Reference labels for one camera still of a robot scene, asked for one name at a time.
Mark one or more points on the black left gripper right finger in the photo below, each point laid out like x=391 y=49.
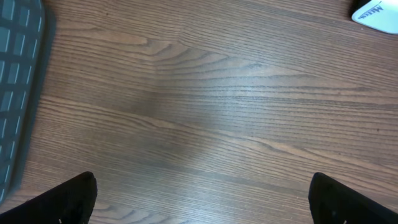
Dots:
x=332 y=202

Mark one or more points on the white barcode scanner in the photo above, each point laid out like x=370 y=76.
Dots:
x=377 y=14

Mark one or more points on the grey plastic mesh basket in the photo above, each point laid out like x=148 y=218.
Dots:
x=27 y=32

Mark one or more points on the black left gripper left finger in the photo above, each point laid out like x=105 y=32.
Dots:
x=70 y=202

